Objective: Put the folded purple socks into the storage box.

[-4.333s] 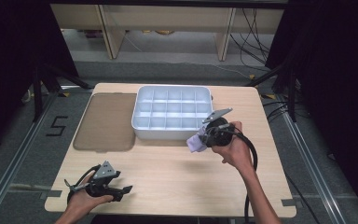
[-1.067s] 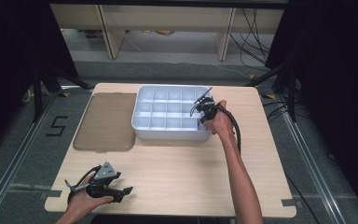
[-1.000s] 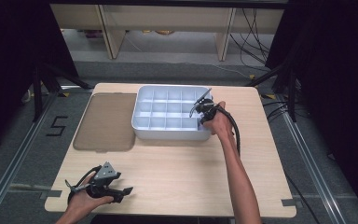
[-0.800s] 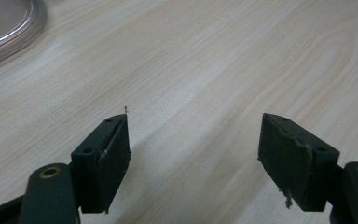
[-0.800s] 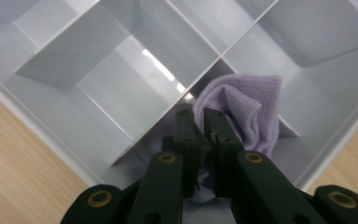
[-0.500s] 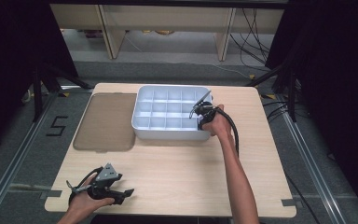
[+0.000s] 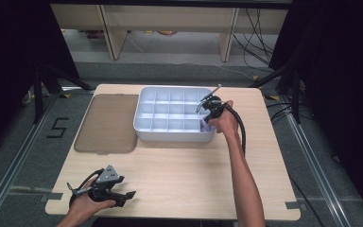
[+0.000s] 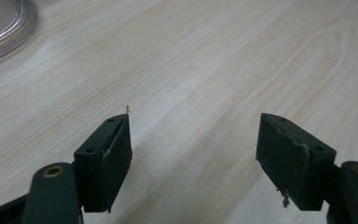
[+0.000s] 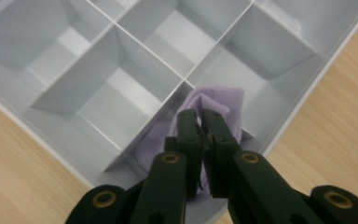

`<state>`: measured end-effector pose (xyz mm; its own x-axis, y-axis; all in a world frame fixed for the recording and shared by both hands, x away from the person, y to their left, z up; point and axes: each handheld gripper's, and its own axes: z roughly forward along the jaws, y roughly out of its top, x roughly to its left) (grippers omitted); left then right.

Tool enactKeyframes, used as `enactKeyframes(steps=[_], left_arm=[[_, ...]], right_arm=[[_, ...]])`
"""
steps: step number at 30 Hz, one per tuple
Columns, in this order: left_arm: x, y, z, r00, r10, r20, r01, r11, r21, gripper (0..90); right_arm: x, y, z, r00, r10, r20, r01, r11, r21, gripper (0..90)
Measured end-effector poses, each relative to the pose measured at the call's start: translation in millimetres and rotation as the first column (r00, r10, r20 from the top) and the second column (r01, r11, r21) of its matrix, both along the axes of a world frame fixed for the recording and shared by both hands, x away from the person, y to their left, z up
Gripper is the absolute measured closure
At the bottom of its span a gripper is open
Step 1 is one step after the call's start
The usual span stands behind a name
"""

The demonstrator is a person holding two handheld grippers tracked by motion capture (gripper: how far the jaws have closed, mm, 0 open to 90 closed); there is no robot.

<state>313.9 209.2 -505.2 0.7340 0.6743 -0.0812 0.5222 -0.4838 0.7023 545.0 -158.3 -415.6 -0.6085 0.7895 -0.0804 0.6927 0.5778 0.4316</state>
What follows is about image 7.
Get black metal stand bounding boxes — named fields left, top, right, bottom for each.
left=31, top=62, right=96, bottom=125
left=248, top=61, right=306, bottom=125

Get person's left hand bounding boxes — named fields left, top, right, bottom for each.
left=70, top=176, right=117, bottom=222

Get aluminium floor rail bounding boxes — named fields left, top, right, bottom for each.
left=0, top=89, right=64, bottom=227
left=278, top=94, right=363, bottom=227

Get black looped floor cables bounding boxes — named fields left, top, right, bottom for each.
left=265, top=99, right=315, bottom=123

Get beige wooden desk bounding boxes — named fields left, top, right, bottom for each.
left=50, top=3, right=289, bottom=63

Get black curtain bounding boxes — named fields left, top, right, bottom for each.
left=268, top=0, right=363, bottom=218
left=0, top=0, right=80, bottom=160

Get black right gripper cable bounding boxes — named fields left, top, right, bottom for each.
left=221, top=101, right=248, bottom=157

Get white divided storage box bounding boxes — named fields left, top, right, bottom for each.
left=132, top=85, right=218, bottom=143

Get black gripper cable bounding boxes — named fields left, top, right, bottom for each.
left=221, top=101, right=248, bottom=157
left=68, top=167, right=106, bottom=207

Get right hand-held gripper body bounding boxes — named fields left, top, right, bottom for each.
left=196, top=83, right=227, bottom=123

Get black floor cables bundle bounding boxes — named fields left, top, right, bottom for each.
left=232, top=8, right=277, bottom=69

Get grey tape strip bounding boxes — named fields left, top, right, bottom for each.
left=285, top=201, right=302, bottom=211
left=40, top=192, right=64, bottom=203

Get brown translucent lid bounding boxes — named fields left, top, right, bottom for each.
left=73, top=93, right=140, bottom=156

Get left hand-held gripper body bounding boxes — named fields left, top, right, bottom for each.
left=66, top=164, right=126, bottom=208

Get black floor cable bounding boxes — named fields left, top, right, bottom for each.
left=287, top=174, right=327, bottom=227

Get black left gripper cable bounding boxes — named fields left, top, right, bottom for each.
left=68, top=167, right=106, bottom=207

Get person's right hand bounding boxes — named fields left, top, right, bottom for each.
left=207, top=99, right=241, bottom=141

